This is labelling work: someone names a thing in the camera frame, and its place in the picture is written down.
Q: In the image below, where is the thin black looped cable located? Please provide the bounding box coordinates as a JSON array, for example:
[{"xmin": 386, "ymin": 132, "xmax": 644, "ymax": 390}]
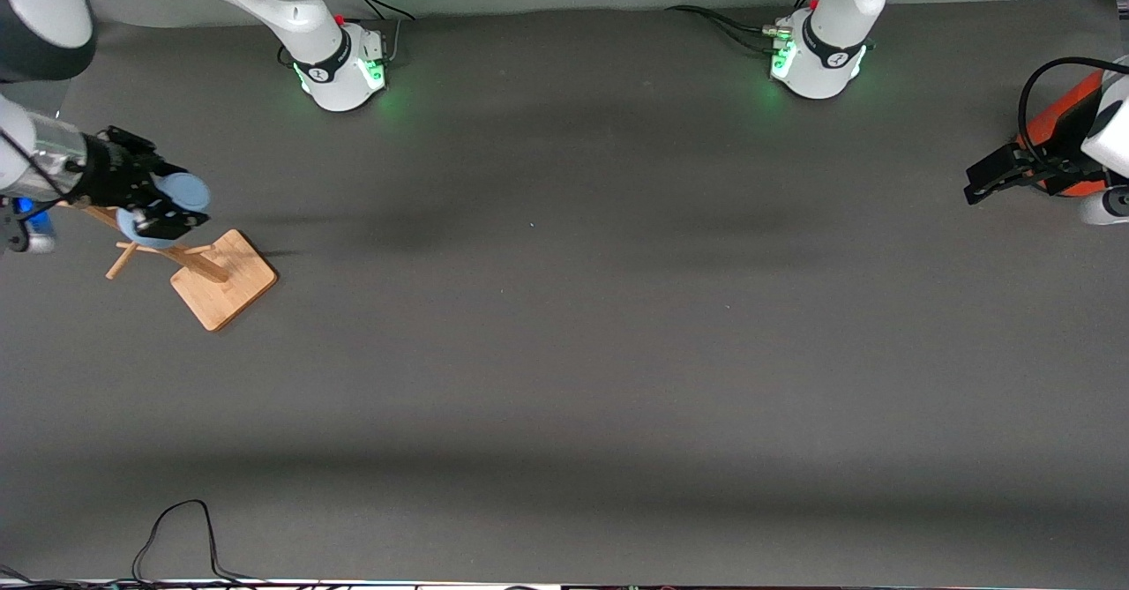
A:
[{"xmin": 132, "ymin": 499, "xmax": 265, "ymax": 584}]

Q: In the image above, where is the wooden mug tree stand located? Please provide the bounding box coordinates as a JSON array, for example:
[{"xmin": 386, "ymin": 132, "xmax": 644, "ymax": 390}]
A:
[{"xmin": 84, "ymin": 205, "xmax": 279, "ymax": 332}]

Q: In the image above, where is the light blue cup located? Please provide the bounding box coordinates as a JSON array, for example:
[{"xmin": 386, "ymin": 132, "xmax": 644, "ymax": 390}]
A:
[{"xmin": 116, "ymin": 173, "xmax": 212, "ymax": 250}]

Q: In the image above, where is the grey table cloth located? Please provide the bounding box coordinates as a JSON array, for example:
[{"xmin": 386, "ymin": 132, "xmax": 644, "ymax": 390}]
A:
[{"xmin": 0, "ymin": 0, "xmax": 1129, "ymax": 584}]

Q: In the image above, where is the orange cylindrical can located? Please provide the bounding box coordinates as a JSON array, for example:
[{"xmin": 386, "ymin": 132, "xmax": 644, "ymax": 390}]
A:
[{"xmin": 1014, "ymin": 70, "xmax": 1109, "ymax": 198}]

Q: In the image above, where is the black left arm base cable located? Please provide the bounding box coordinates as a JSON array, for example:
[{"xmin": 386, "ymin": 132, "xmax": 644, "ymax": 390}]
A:
[{"xmin": 666, "ymin": 0, "xmax": 826, "ymax": 53}]

